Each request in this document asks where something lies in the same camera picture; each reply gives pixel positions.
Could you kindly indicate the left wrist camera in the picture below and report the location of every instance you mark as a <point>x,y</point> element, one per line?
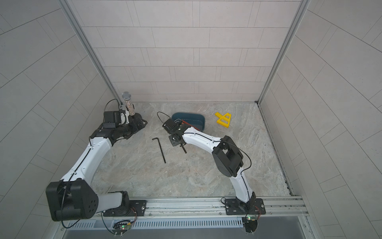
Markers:
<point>114,119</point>

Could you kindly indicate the long black hex key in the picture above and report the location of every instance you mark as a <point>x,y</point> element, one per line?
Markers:
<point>161,149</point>

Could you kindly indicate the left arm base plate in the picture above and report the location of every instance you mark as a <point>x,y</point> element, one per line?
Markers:
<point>132,209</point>

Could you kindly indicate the circuit board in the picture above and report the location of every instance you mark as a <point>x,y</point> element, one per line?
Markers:
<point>119,228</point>
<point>250,224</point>

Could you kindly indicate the left circuit board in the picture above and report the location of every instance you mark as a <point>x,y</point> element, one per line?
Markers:
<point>119,228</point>

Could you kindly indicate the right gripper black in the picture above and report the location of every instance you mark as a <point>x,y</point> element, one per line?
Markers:
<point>173,140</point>

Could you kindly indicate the teal plastic storage box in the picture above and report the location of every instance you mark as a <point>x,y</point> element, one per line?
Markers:
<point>198,121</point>

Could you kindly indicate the yellow plastic triangle holder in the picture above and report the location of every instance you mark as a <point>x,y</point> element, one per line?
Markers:
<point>223,120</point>

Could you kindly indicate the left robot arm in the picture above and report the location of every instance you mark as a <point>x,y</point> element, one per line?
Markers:
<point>73,198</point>

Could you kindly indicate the glass-top tube on black stand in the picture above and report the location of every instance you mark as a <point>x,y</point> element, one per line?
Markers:
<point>128,103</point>

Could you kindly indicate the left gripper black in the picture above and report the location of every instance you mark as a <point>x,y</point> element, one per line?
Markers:
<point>136,128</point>

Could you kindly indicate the aluminium front rail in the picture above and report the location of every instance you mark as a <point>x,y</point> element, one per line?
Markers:
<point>184,207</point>

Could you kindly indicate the red handled hex key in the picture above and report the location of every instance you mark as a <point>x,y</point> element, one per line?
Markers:
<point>183,121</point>

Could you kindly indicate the right circuit board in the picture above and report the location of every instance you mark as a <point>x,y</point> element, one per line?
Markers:
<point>250,224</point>

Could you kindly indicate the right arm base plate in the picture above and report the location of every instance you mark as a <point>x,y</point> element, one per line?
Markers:
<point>234,206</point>

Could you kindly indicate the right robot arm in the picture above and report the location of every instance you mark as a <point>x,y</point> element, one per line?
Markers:
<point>227,156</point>

